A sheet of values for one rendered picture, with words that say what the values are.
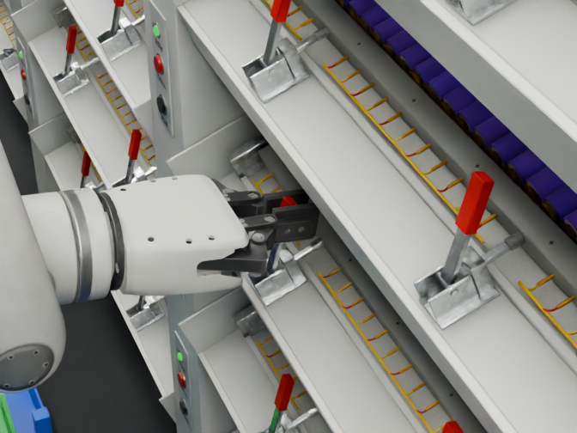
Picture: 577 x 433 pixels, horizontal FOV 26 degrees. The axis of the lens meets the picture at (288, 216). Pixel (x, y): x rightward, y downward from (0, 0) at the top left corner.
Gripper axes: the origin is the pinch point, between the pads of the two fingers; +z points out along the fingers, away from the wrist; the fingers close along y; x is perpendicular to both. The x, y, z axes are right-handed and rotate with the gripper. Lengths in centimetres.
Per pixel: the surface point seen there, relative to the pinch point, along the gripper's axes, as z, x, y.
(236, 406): 1.5, -27.5, -6.9
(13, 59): 5, -45, -112
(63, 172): 5, -47, -80
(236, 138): 2.0, -2.3, -15.7
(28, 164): 6, -61, -105
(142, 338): 4, -47, -41
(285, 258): 0.2, -4.0, 0.3
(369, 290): 3.8, -2.2, 8.0
